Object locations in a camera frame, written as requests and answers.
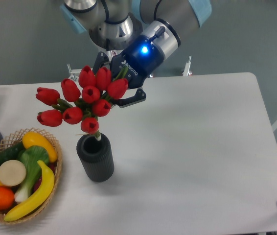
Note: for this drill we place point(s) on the beige round radish slice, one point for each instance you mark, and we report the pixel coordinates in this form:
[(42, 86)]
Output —
[(12, 173)]

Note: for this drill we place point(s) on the green bok choy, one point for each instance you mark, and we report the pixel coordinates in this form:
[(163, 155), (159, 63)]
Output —
[(29, 159)]

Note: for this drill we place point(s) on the green cucumber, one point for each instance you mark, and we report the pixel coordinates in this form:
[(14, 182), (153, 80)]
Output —
[(11, 153)]

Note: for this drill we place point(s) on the dark grey ribbed vase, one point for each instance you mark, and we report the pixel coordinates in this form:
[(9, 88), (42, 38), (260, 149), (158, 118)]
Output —
[(96, 157)]

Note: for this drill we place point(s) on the yellow banana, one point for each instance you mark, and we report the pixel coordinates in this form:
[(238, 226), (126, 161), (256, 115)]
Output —
[(37, 198)]

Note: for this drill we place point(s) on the red tulip bouquet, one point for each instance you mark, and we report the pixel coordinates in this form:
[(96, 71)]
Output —
[(83, 102)]

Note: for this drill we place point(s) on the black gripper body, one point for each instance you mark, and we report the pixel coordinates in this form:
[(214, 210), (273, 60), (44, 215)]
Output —
[(141, 58)]

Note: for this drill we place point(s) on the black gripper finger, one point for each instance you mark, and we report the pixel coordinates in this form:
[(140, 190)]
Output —
[(138, 97), (103, 60)]

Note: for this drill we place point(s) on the woven wicker basket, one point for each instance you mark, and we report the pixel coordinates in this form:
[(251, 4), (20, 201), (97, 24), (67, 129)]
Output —
[(15, 138)]

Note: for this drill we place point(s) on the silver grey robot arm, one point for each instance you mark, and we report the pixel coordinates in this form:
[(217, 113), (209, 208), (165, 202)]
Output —
[(137, 34)]

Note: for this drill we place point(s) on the orange fruit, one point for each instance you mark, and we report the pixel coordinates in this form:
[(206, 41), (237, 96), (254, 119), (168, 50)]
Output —
[(6, 198)]

